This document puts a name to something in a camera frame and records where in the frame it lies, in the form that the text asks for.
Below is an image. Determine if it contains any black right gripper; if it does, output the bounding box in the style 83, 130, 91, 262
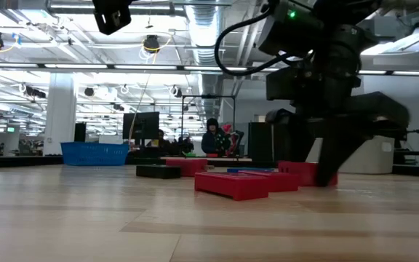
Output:
266, 61, 410, 187

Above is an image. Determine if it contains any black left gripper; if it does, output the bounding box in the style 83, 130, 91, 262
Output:
92, 0, 133, 36

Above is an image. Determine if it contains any wide red rectangular block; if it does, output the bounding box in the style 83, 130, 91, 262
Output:
277, 161, 339, 187

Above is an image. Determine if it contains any red charger with prongs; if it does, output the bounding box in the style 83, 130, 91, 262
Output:
164, 158, 214, 178

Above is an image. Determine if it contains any black rectangular item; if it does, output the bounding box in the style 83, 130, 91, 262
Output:
135, 164, 182, 180

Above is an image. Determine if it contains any black ceiling light track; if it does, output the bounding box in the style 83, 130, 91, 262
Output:
0, 61, 419, 77

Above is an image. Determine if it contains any white plastic bin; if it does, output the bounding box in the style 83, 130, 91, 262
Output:
306, 136, 396, 175

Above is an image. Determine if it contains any black partition cabinet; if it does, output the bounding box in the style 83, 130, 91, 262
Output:
247, 122, 298, 163

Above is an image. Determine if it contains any blue rectangular block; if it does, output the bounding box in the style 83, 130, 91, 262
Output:
226, 167, 276, 174

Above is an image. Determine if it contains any red black chair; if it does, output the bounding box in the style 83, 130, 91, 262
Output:
220, 123, 245, 156

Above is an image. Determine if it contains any person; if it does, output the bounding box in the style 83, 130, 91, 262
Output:
147, 129, 172, 148
201, 117, 232, 156

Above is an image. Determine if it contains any white pillar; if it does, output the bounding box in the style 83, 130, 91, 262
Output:
43, 72, 78, 156

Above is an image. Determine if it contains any black monitor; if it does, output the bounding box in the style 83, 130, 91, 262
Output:
122, 111, 160, 141

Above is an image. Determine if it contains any wooden desk top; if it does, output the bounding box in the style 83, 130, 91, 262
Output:
160, 156, 253, 163

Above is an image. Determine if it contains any white box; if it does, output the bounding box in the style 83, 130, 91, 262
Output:
98, 134, 124, 145

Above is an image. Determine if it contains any blue plastic basket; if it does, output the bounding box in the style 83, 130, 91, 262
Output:
60, 141, 130, 167

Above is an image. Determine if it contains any silver ventilation duct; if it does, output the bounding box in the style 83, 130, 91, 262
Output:
185, 3, 220, 66

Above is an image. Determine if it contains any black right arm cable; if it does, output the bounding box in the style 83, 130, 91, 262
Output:
214, 7, 290, 77

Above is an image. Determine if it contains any black gantry frame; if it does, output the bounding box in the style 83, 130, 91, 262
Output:
180, 94, 236, 146

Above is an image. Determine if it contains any black metal table frame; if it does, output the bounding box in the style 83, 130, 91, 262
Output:
0, 154, 419, 175

